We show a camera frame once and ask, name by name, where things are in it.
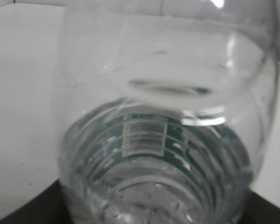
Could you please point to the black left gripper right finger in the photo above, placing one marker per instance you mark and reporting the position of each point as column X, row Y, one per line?
column 260, row 211

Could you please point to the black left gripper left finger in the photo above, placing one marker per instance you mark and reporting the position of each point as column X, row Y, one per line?
column 47, row 208

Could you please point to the clear Cestbon water bottle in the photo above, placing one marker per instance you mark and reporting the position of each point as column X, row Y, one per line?
column 163, row 108

